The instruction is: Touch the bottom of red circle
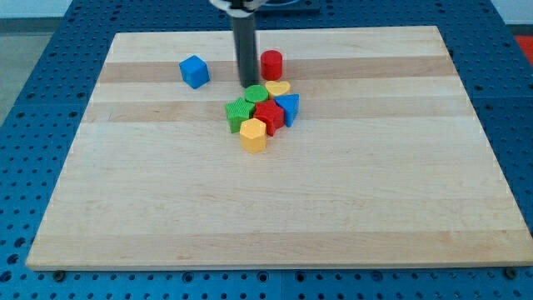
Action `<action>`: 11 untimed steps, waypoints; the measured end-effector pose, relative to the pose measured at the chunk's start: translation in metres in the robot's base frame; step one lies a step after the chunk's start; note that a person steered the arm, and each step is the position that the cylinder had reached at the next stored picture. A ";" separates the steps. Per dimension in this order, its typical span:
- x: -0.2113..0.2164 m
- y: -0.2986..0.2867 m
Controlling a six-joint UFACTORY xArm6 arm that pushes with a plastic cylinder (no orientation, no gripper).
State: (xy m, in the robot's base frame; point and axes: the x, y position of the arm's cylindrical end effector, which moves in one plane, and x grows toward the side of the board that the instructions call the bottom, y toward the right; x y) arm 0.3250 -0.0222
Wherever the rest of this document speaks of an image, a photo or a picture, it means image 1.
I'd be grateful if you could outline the yellow heart block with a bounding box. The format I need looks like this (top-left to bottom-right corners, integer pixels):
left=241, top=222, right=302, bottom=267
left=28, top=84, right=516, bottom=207
left=264, top=81, right=291, bottom=98

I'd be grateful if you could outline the red cylinder block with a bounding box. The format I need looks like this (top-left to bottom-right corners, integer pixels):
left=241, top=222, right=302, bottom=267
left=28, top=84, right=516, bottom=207
left=260, top=50, right=283, bottom=81

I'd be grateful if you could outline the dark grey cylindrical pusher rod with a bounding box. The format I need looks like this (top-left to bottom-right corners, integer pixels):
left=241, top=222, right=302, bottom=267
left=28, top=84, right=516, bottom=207
left=232, top=14, right=259, bottom=88

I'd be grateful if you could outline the green cylinder block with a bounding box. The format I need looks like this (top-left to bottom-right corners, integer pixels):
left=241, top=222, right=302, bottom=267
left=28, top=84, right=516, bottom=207
left=244, top=84, right=269, bottom=103

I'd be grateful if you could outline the yellow hexagon block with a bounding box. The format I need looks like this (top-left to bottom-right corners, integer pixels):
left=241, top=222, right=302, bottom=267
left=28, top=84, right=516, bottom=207
left=239, top=118, right=267, bottom=153

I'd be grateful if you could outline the blue triangle block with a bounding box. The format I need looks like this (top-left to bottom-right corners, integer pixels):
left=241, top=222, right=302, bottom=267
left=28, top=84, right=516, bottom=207
left=274, top=94, right=300, bottom=128

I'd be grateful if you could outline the green star block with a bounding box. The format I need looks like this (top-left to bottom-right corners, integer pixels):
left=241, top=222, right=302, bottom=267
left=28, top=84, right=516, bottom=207
left=225, top=97, right=256, bottom=133

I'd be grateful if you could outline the light wooden board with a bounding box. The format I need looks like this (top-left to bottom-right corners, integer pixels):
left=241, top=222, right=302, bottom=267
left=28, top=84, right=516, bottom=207
left=26, top=26, right=532, bottom=271

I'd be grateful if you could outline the blue cube block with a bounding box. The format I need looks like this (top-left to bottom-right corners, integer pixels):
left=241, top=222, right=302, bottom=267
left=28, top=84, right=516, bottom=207
left=179, top=55, right=210, bottom=89

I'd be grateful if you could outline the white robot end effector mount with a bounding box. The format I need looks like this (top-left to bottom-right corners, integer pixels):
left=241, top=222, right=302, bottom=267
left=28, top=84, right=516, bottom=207
left=209, top=0, right=267, bottom=18

